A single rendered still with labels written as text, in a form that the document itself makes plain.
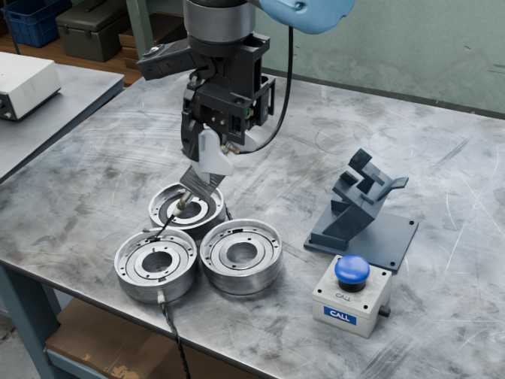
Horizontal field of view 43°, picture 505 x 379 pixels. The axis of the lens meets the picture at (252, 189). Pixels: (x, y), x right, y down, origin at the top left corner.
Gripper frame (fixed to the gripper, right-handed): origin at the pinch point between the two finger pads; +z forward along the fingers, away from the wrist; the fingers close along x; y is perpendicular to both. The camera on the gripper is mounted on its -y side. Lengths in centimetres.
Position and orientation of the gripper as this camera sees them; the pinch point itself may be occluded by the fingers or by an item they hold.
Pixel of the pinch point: (209, 165)
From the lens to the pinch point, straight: 82.6
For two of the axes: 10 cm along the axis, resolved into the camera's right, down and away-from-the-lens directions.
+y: 8.6, 3.6, -3.6
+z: -0.2, 7.3, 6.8
